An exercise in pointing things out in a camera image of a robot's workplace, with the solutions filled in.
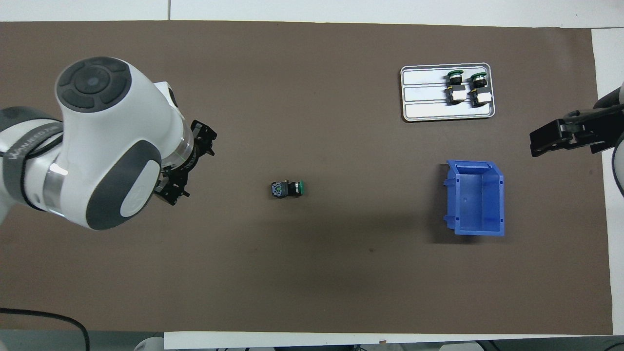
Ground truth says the blue plastic storage bin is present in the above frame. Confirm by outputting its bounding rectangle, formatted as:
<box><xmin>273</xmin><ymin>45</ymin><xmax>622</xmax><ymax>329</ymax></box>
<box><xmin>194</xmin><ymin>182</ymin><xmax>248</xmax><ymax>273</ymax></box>
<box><xmin>443</xmin><ymin>160</ymin><xmax>506</xmax><ymax>237</ymax></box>

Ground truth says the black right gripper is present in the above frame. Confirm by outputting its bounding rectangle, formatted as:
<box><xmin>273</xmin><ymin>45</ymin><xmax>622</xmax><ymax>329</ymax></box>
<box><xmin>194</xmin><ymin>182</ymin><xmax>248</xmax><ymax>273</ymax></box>
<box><xmin>530</xmin><ymin>103</ymin><xmax>624</xmax><ymax>157</ymax></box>

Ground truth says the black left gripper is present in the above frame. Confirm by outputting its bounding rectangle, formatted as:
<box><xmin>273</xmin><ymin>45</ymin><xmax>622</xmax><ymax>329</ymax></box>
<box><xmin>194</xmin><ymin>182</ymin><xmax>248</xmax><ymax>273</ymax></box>
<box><xmin>156</xmin><ymin>120</ymin><xmax>217</xmax><ymax>205</ymax></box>

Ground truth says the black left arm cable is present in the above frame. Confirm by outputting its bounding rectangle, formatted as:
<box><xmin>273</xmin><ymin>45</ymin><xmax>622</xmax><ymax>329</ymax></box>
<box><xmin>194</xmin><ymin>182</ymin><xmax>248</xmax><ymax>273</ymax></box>
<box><xmin>0</xmin><ymin>307</ymin><xmax>91</xmax><ymax>351</ymax></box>

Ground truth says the brown paper table mat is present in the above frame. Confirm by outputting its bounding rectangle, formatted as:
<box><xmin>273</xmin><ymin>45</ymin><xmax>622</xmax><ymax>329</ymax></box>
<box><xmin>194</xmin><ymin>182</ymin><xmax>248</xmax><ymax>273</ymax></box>
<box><xmin>0</xmin><ymin>20</ymin><xmax>614</xmax><ymax>336</ymax></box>

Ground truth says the silver metal tray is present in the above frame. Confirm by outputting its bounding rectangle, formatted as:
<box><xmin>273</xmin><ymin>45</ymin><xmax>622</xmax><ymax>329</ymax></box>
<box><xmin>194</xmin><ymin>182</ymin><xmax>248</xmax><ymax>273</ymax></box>
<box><xmin>400</xmin><ymin>63</ymin><xmax>496</xmax><ymax>122</ymax></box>

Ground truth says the green push button switch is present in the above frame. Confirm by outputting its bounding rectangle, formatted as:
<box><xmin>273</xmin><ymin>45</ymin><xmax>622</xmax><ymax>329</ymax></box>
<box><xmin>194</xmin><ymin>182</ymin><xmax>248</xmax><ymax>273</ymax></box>
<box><xmin>271</xmin><ymin>180</ymin><xmax>306</xmax><ymax>199</ymax></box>
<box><xmin>469</xmin><ymin>72</ymin><xmax>492</xmax><ymax>108</ymax></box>
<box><xmin>446</xmin><ymin>70</ymin><xmax>466</xmax><ymax>105</ymax></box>

